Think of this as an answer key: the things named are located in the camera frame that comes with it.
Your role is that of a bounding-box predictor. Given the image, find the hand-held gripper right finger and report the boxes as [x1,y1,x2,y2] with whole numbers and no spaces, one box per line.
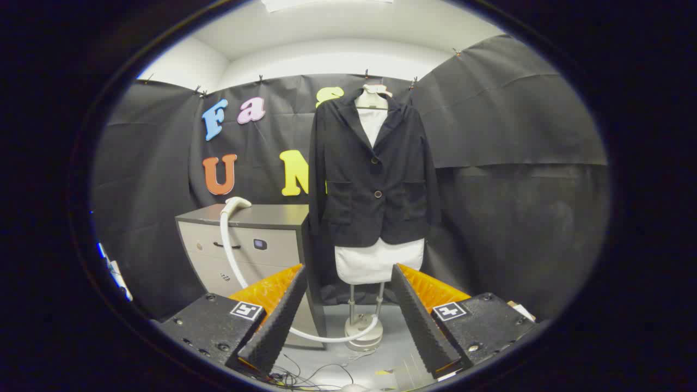
[391,264,537,382]

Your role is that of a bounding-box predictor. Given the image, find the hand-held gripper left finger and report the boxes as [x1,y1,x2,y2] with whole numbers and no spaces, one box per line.
[158,264,308,376]

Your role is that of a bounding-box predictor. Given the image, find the black jacket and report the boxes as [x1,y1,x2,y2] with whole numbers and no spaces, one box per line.
[308,90,442,248]

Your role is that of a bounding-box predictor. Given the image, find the metal mannequin stand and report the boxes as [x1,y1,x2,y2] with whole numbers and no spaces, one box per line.
[344,282,385,352]

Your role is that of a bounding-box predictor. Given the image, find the grey cabinet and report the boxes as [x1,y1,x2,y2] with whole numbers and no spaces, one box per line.
[175,204,327,349]

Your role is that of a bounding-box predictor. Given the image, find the white mannequin torso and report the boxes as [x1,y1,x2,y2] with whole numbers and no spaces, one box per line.
[334,84,426,285]

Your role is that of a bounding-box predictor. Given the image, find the cardboard box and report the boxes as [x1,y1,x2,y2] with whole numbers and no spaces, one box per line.
[508,301,536,322]

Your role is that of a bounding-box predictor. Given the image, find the black backdrop cloth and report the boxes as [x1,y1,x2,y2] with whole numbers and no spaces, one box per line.
[91,34,609,322]

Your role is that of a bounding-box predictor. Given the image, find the black floor cables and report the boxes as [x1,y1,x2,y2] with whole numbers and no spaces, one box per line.
[267,354,354,391]

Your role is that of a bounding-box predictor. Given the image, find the white wall device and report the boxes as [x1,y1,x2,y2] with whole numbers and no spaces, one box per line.
[97,242,133,302]

